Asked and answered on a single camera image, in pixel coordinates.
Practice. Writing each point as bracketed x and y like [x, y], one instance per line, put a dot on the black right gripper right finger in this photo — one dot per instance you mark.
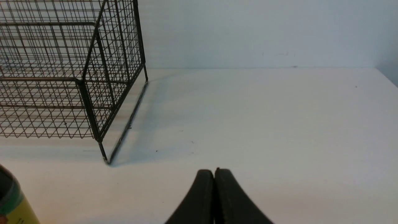
[232, 204]

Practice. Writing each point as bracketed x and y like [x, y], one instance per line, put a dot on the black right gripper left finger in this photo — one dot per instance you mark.
[197, 205]

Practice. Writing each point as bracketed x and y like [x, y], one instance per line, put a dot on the dark sauce bottle yellow label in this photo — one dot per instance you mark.
[14, 207]

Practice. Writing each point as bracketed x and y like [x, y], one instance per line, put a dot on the black wire mesh shelf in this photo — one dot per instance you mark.
[67, 67]

